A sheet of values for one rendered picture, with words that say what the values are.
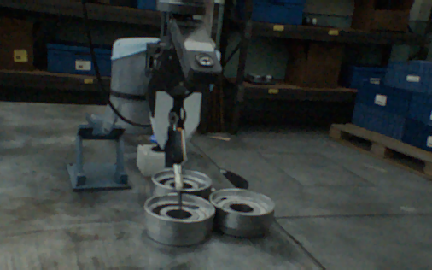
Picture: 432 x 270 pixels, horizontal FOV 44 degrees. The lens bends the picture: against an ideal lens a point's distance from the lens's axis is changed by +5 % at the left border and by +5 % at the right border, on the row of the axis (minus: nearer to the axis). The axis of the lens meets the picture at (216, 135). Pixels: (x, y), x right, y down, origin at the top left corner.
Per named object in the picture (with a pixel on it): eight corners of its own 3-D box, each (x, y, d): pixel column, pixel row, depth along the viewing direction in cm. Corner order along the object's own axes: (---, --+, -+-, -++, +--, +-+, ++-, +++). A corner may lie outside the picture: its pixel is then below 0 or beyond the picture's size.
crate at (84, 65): (111, 71, 459) (112, 45, 454) (116, 78, 424) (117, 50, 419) (45, 65, 443) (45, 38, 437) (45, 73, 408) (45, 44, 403)
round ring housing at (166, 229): (183, 256, 71) (185, 228, 70) (126, 231, 77) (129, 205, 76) (224, 232, 80) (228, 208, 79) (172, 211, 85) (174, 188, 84)
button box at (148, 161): (179, 176, 102) (181, 153, 101) (143, 177, 100) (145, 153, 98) (168, 163, 109) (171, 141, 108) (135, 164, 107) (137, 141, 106)
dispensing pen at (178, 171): (176, 219, 72) (166, 107, 77) (167, 224, 75) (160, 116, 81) (191, 218, 73) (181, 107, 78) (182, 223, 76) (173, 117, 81)
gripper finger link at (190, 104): (189, 138, 84) (189, 83, 82) (201, 149, 79) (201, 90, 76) (171, 140, 83) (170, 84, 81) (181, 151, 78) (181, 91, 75)
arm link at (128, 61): (114, 84, 139) (117, 32, 136) (165, 90, 140) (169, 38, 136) (105, 91, 127) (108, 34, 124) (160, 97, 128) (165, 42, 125)
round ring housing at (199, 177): (154, 214, 84) (157, 190, 83) (144, 190, 93) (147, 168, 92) (217, 213, 87) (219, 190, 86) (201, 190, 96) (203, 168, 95)
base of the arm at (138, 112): (97, 119, 140) (99, 83, 138) (153, 120, 145) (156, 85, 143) (106, 134, 126) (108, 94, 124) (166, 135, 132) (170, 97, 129)
